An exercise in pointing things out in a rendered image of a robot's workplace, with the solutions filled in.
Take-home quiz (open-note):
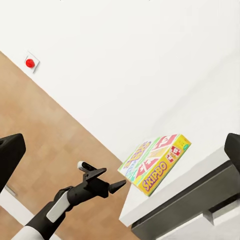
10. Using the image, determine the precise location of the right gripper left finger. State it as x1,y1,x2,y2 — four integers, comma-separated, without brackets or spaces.
0,133,26,193

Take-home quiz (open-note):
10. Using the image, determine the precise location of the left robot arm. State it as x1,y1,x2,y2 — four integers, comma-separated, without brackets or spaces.
11,161,127,240

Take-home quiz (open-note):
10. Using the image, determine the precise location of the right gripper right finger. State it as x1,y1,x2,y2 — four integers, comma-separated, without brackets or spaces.
224,133,240,173

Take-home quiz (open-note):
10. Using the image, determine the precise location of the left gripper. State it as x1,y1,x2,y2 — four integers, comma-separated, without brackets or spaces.
75,168,127,202

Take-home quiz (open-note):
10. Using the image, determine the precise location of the board game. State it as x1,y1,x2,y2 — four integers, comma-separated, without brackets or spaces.
117,134,191,197

